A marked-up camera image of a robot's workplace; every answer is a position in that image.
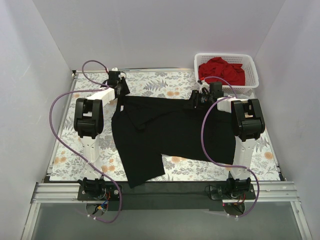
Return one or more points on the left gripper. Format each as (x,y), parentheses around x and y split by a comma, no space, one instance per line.
(122,88)

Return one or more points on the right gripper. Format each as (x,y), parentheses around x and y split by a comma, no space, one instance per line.
(194,99)

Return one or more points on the black t-shirt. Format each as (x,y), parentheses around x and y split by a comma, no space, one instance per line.
(146,128)

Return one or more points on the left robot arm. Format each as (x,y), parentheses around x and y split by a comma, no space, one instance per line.
(89,124)

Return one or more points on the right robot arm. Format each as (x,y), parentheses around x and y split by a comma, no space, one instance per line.
(247,123)

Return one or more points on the red t-shirt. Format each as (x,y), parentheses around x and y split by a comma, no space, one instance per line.
(217,67)

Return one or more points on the white plastic basket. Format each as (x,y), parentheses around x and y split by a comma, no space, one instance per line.
(248,65)

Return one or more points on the floral table mat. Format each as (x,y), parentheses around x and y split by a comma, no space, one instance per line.
(68,167)

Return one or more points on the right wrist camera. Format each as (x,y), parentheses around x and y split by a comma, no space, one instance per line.
(201,83)

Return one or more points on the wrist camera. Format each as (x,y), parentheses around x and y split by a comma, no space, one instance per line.
(201,83)
(121,73)

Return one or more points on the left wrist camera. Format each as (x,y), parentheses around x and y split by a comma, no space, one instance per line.
(121,73)

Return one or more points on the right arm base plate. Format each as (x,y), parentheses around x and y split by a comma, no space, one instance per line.
(217,191)

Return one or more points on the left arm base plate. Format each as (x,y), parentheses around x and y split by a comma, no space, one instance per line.
(109,192)

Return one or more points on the aluminium table frame rail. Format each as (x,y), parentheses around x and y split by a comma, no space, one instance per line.
(183,204)

